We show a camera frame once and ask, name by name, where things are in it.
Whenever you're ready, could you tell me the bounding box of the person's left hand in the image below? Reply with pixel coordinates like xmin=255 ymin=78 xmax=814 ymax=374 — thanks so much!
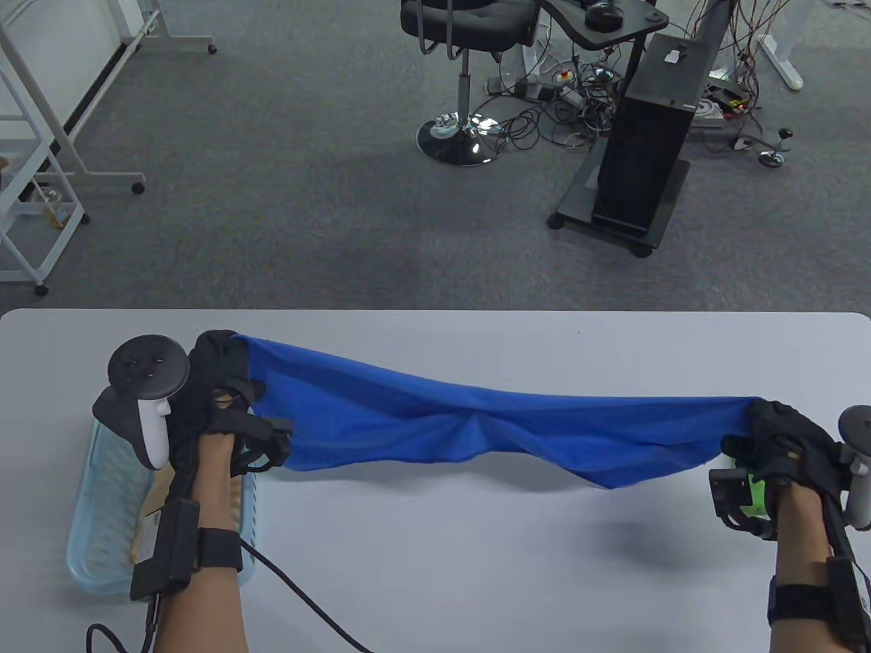
xmin=165 ymin=330 xmax=267 ymax=480

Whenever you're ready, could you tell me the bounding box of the person's right hand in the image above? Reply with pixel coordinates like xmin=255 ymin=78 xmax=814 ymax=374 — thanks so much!
xmin=720 ymin=399 xmax=853 ymax=492

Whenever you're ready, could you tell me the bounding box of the green towel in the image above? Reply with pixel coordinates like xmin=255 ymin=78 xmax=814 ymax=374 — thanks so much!
xmin=732 ymin=461 xmax=768 ymax=518

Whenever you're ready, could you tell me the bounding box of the orange towel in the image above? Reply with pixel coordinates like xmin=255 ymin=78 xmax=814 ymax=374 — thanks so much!
xmin=133 ymin=466 xmax=244 ymax=565

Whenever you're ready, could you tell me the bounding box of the blue towel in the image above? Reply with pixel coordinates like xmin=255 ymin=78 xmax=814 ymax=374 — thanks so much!
xmin=233 ymin=333 xmax=761 ymax=490

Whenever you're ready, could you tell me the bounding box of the person's left forearm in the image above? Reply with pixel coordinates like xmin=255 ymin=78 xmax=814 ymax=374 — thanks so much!
xmin=153 ymin=432 xmax=250 ymax=653

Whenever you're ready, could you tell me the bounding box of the grey white left hand controller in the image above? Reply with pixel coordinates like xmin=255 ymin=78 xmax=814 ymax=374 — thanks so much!
xmin=92 ymin=335 xmax=191 ymax=471

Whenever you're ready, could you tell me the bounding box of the grey white hand controller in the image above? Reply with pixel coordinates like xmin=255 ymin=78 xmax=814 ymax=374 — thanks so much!
xmin=838 ymin=405 xmax=871 ymax=531
xmin=92 ymin=335 xmax=191 ymax=471

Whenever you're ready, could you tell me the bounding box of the grey white right hand controller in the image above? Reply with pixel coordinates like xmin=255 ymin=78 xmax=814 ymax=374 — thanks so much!
xmin=838 ymin=405 xmax=871 ymax=531

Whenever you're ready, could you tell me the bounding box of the light blue plastic basket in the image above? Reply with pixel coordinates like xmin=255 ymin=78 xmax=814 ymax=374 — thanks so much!
xmin=66 ymin=414 xmax=258 ymax=597

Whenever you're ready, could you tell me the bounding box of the black right wrist box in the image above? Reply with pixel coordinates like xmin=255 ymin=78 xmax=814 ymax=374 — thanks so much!
xmin=768 ymin=556 xmax=871 ymax=647

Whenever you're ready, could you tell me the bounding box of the black wrist box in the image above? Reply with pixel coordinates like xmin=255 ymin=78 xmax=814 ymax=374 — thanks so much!
xmin=129 ymin=498 xmax=244 ymax=601
xmin=768 ymin=556 xmax=871 ymax=647

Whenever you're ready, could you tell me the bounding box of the black left wrist box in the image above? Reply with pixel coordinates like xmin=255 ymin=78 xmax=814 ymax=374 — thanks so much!
xmin=129 ymin=498 xmax=244 ymax=601

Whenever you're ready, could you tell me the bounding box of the white shelf rack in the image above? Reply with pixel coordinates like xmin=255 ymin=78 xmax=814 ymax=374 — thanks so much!
xmin=0 ymin=68 xmax=91 ymax=297

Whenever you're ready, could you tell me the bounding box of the black wheeled cart base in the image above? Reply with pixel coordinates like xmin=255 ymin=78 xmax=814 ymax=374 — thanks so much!
xmin=548 ymin=143 xmax=691 ymax=258

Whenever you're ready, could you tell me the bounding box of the black computer tower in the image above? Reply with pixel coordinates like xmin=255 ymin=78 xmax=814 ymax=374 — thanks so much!
xmin=591 ymin=34 xmax=723 ymax=239

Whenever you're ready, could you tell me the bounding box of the white wheeled board stand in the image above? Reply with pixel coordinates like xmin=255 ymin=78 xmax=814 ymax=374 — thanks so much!
xmin=119 ymin=0 xmax=218 ymax=56

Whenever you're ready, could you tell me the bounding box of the white desk leg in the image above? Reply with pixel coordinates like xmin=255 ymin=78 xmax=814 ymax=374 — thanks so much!
xmin=757 ymin=34 xmax=804 ymax=91

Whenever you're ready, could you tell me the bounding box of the black side desk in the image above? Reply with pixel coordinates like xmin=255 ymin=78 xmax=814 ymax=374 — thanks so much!
xmin=538 ymin=0 xmax=670 ymax=89

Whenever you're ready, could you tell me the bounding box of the black office chair chrome base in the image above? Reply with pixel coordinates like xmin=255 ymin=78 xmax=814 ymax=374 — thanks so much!
xmin=399 ymin=0 xmax=538 ymax=167

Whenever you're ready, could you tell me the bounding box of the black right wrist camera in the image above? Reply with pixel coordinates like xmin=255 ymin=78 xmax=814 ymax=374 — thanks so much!
xmin=708 ymin=467 xmax=778 ymax=541

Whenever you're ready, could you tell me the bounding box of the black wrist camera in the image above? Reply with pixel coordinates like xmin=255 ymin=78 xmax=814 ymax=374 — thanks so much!
xmin=230 ymin=412 xmax=295 ymax=477
xmin=708 ymin=467 xmax=778 ymax=541

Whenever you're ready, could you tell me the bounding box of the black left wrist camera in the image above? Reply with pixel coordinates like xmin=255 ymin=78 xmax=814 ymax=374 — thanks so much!
xmin=230 ymin=412 xmax=295 ymax=477

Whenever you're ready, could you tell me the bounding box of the black left glove cable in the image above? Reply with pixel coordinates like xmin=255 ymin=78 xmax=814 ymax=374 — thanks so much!
xmin=86 ymin=544 xmax=376 ymax=653

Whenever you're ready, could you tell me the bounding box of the white wheeled metal frame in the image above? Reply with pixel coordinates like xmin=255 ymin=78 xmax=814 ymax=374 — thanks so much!
xmin=0 ymin=0 xmax=147 ymax=196

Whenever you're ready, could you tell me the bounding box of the tangle of floor cables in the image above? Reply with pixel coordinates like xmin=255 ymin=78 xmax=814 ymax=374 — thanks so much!
xmin=476 ymin=48 xmax=623 ymax=152

